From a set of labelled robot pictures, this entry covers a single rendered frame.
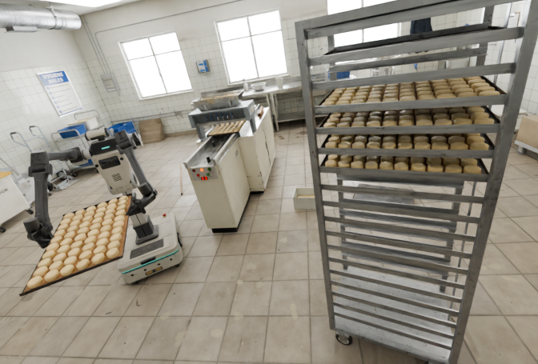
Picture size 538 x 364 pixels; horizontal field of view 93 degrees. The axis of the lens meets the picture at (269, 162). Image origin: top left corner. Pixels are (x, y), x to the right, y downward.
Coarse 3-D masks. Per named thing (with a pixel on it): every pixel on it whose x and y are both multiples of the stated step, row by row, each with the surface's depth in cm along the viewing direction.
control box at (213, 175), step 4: (192, 168) 241; (196, 168) 240; (200, 168) 239; (204, 168) 239; (212, 168) 237; (192, 172) 243; (196, 172) 242; (200, 172) 241; (204, 172) 241; (208, 172) 240; (212, 172) 239; (192, 176) 245; (196, 176) 244; (200, 176) 243; (204, 176) 243; (208, 176) 242; (212, 176) 241; (216, 176) 242; (196, 180) 246
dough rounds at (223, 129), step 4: (228, 124) 326; (232, 124) 324; (236, 124) 320; (240, 124) 317; (216, 128) 319; (220, 128) 316; (224, 128) 313; (228, 128) 310; (232, 128) 307; (236, 128) 304; (240, 128) 308; (212, 132) 307; (216, 132) 303; (220, 132) 301; (224, 132) 298; (228, 132) 298
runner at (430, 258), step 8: (360, 248) 175; (368, 248) 173; (376, 248) 171; (384, 248) 168; (400, 256) 163; (408, 256) 162; (416, 256) 161; (424, 256) 159; (432, 256) 156; (448, 264) 152
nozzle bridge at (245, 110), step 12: (228, 108) 289; (240, 108) 283; (252, 108) 303; (192, 120) 297; (204, 120) 304; (216, 120) 302; (228, 120) 295; (240, 120) 293; (252, 120) 298; (204, 132) 326; (252, 132) 305
